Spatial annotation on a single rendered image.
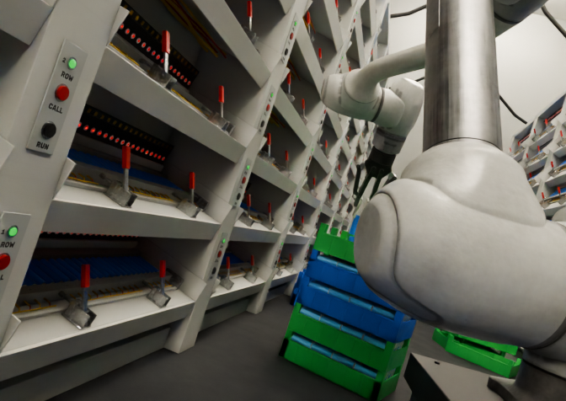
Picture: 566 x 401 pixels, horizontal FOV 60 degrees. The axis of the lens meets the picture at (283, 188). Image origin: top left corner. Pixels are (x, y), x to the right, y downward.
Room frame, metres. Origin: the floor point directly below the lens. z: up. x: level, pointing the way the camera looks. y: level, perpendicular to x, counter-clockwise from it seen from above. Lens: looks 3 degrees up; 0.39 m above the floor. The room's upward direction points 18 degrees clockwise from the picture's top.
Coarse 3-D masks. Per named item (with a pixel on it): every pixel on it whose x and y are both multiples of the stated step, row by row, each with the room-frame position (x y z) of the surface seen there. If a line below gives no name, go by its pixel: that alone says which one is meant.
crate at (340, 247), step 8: (320, 232) 1.41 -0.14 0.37; (344, 232) 1.56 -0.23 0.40; (320, 240) 1.40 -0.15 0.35; (328, 240) 1.39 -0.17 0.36; (336, 240) 1.38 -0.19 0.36; (344, 240) 1.37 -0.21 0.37; (312, 248) 1.41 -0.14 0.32; (320, 248) 1.40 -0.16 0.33; (328, 248) 1.39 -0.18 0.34; (336, 248) 1.38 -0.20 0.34; (344, 248) 1.37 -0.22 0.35; (352, 248) 1.36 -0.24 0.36; (336, 256) 1.37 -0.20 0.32; (344, 256) 1.36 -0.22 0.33; (352, 256) 1.35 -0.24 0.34
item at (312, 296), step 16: (304, 288) 1.41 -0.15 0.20; (304, 304) 1.40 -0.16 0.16; (320, 304) 1.38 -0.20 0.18; (336, 304) 1.35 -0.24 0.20; (352, 304) 1.33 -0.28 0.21; (352, 320) 1.33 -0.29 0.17; (368, 320) 1.31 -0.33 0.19; (384, 320) 1.29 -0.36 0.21; (400, 320) 1.27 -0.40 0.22; (416, 320) 1.44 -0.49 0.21; (384, 336) 1.28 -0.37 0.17; (400, 336) 1.31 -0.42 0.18
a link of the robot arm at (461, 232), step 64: (448, 0) 0.71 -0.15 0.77; (448, 64) 0.65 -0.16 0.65; (448, 128) 0.60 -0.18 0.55; (384, 192) 0.55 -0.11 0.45; (448, 192) 0.52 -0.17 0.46; (512, 192) 0.53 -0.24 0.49; (384, 256) 0.51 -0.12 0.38; (448, 256) 0.49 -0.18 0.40; (512, 256) 0.49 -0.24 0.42; (448, 320) 0.52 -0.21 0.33; (512, 320) 0.51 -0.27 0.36
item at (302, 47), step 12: (300, 24) 1.27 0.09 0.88; (300, 36) 1.32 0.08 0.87; (312, 36) 1.42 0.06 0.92; (300, 48) 1.37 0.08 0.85; (312, 48) 1.45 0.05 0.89; (288, 60) 1.63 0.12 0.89; (300, 60) 1.63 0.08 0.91; (312, 60) 1.51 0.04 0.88; (300, 72) 1.81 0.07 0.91; (312, 72) 1.58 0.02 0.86; (324, 72) 1.85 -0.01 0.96
